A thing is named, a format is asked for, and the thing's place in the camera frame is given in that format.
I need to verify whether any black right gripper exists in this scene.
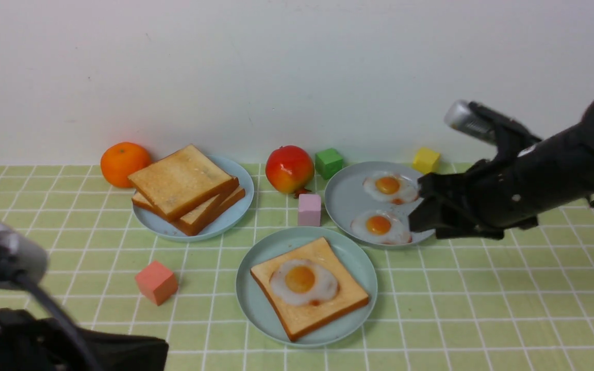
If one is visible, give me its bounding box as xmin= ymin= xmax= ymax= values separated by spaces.
xmin=408 ymin=158 xmax=514 ymax=240

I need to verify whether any toast slice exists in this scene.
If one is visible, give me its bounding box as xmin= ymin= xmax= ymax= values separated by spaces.
xmin=173 ymin=187 xmax=246 ymax=237
xmin=169 ymin=177 xmax=241 ymax=237
xmin=128 ymin=145 xmax=238 ymax=222
xmin=251 ymin=237 xmax=370 ymax=342

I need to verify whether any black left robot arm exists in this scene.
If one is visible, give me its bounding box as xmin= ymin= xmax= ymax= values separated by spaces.
xmin=0 ymin=308 xmax=169 ymax=370

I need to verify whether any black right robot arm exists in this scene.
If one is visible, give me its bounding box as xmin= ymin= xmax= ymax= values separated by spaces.
xmin=408 ymin=99 xmax=594 ymax=240

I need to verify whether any yellow cube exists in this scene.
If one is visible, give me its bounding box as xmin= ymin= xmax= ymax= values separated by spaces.
xmin=411 ymin=146 xmax=441 ymax=174

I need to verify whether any grey egg plate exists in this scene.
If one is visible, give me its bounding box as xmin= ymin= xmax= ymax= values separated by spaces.
xmin=324 ymin=161 xmax=435 ymax=250

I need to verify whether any green cube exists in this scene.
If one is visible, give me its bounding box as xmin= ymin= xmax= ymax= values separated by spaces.
xmin=315 ymin=148 xmax=344 ymax=179

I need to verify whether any pink cube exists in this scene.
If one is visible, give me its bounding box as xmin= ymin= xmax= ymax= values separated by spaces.
xmin=298 ymin=193 xmax=322 ymax=227

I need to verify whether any red yellow apple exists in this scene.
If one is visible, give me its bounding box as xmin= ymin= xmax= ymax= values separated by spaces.
xmin=266 ymin=145 xmax=315 ymax=199

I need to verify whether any teal empty front plate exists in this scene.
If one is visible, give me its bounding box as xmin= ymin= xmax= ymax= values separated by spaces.
xmin=235 ymin=226 xmax=378 ymax=348

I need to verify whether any light blue bread plate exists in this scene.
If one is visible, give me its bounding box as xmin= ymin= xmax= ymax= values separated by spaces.
xmin=132 ymin=155 xmax=255 ymax=243

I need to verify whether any salmon red cube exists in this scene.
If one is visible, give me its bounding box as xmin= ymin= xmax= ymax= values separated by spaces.
xmin=135 ymin=260 xmax=179 ymax=306

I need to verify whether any orange fruit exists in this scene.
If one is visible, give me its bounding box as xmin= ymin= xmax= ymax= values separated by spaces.
xmin=101 ymin=142 xmax=153 ymax=189

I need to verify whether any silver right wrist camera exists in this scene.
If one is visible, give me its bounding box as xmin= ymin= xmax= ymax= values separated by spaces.
xmin=443 ymin=100 xmax=542 ymax=160

